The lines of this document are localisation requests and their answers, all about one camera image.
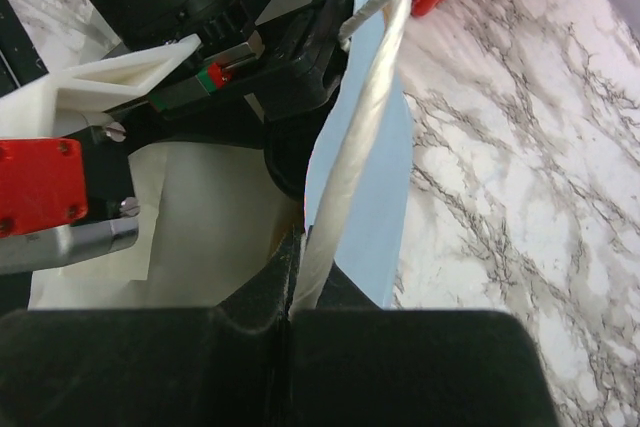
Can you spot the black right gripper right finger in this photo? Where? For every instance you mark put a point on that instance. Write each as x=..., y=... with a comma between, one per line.
x=352, y=363

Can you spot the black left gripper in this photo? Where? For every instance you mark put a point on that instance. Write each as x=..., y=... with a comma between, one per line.
x=245, y=75

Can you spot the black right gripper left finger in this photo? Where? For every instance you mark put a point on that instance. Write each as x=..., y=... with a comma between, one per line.
x=220, y=365

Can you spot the white paper takeout bag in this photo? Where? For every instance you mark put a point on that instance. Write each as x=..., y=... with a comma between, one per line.
x=211, y=217

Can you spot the black plastic cup lid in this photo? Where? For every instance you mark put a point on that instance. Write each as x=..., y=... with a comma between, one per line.
x=287, y=152

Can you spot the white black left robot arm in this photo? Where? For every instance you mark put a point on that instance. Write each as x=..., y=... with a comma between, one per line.
x=264, y=85

